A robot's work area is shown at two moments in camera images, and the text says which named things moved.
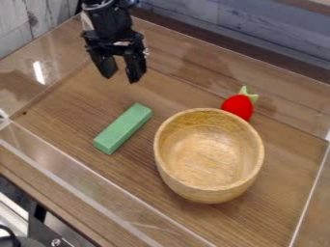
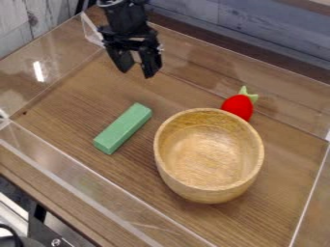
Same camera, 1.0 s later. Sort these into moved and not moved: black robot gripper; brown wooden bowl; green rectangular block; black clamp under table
Moved: black robot gripper
Not moved: green rectangular block; black clamp under table; brown wooden bowl
